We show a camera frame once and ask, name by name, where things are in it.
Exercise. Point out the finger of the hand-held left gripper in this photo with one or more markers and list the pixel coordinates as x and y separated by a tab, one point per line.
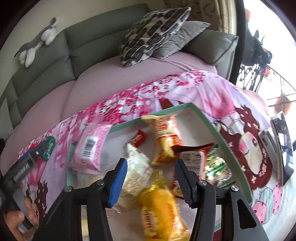
42	149
27	154

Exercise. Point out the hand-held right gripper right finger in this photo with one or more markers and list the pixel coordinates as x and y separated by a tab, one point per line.
185	183

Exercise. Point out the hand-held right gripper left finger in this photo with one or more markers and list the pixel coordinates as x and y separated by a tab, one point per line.
118	183

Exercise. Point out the dark red snack packet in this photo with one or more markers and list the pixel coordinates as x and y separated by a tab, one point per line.
193	160

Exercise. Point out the green white snack packet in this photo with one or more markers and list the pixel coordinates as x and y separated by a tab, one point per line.
216	170

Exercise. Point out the yellow snack packet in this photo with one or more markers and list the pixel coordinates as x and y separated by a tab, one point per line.
159	208

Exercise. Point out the pink snack packet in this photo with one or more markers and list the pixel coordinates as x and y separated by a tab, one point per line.
91	148

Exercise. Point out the red candy packet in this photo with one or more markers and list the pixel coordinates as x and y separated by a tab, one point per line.
138	138

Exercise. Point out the orange beige snack packet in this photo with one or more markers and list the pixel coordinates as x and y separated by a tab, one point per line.
164	136

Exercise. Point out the teal cardboard box tray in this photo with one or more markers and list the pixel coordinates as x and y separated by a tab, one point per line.
185	119

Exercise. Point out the person's left hand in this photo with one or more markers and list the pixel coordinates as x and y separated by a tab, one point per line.
13	228

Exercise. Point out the silver flat device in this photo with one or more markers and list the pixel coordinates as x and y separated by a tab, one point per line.
268	143

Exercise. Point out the printed cartoon blanket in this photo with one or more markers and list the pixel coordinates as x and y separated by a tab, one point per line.
196	88

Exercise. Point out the grey white plush toy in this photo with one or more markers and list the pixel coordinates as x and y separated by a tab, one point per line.
37	44

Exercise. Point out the black laptop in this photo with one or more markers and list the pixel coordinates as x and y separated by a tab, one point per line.
283	143

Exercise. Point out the grey green sofa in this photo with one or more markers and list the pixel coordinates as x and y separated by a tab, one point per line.
92	39

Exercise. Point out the grey pillow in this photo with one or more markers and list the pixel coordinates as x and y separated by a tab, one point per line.
180	41

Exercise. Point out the black metal rack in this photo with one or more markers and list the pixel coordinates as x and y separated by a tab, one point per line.
254	55

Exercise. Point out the black cream patterned pillow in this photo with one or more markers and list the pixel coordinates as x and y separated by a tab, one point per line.
150	34

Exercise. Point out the beige patterned curtain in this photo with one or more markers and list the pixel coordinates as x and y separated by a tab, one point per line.
208	11

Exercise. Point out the black window frame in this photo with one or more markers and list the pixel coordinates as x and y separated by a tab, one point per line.
239	46

